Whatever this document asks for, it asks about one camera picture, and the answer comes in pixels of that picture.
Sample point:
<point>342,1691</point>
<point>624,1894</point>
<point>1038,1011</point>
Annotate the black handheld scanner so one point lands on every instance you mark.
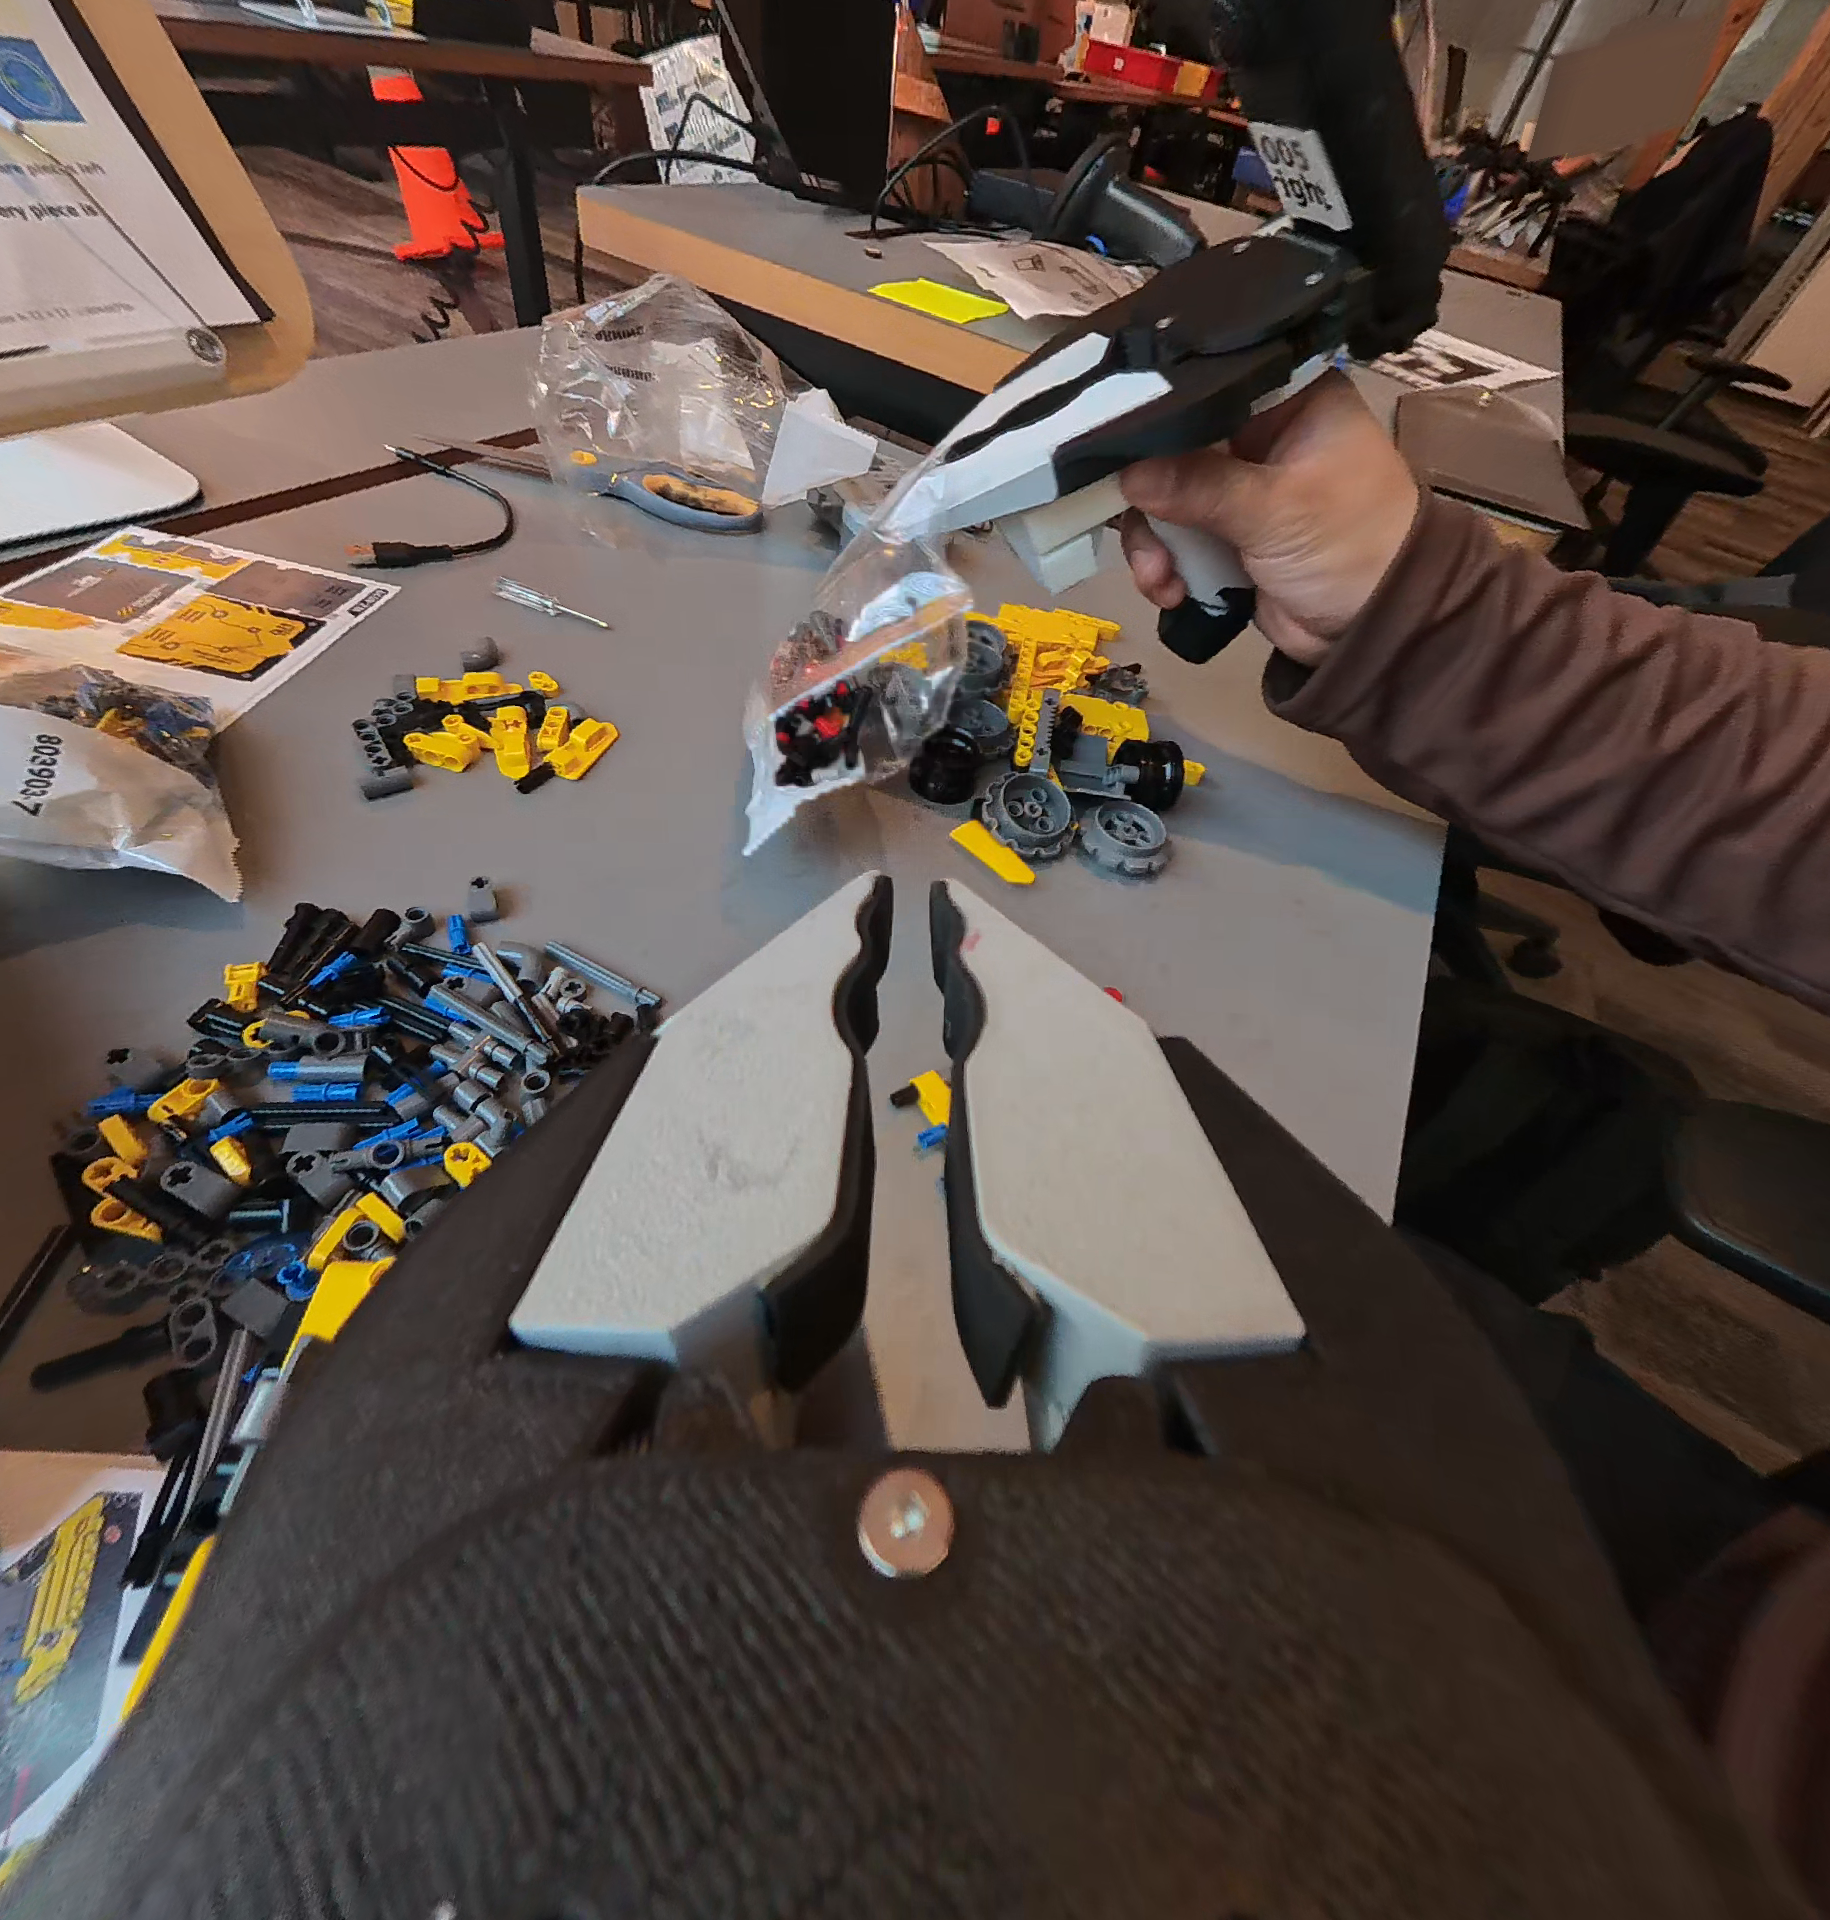
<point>1110,196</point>

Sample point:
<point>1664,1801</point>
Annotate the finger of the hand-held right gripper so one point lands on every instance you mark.
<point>1026,381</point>
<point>1065,436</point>

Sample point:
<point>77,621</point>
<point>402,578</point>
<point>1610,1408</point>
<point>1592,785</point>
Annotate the black battery box yellow assembly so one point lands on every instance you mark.
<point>337,1302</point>

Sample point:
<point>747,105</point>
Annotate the small clear screwdriver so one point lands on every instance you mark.
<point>531,597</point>

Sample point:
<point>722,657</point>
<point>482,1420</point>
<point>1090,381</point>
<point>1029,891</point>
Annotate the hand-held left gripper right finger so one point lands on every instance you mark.
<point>1126,1200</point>

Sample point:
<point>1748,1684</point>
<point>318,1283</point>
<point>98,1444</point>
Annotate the black background office chair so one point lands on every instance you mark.
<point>1665,301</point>

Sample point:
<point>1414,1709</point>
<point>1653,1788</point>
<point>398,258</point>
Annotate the clear bag of yellow blue parts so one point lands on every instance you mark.
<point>75,781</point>

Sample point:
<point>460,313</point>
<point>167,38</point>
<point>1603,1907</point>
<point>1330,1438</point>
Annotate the person's black trousers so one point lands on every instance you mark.
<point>1575,1426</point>

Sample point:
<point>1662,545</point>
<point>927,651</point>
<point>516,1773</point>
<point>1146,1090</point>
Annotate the white monitor base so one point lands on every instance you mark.
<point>75,487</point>

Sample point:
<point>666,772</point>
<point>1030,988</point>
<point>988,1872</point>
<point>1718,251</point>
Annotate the orange traffic cone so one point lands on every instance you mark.
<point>435,181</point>

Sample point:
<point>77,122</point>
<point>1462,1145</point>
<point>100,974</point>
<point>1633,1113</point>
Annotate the empty clear plastic bag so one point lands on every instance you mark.
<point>646,376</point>

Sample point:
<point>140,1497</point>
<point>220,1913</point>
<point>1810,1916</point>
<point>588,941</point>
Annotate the instruction sheet on board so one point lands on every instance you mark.
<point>75,181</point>

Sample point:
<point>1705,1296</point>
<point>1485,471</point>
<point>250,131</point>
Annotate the dark bent beam piece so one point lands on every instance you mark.
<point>382,750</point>

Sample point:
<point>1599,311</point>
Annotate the person's right hand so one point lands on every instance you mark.
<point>1320,511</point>

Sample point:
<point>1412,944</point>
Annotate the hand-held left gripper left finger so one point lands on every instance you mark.
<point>676,1200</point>

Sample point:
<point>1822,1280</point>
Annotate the black mesh office chair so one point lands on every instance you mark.
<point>1755,1200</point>

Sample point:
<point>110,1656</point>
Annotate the person's right forearm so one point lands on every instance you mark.
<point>1606,750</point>

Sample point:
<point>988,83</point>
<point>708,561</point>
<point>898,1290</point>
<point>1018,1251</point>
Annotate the instruction booklet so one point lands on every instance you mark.
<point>30,1650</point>

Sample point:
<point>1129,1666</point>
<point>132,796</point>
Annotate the yellow curved panel piece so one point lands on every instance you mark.
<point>990,852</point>

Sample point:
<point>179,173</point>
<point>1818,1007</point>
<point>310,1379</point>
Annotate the pile of wheels and beams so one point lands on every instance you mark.
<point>1035,810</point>

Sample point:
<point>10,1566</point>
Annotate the pile of small connector pieces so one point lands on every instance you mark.
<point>331,1081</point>

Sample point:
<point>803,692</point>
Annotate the yellow long curved piece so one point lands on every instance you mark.
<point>465,686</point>

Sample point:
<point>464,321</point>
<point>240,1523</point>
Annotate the clear bag of black parts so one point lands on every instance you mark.
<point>856,705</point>

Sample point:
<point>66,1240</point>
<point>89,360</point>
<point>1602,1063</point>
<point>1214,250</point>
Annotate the yellow sticky note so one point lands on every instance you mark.
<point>936,301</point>

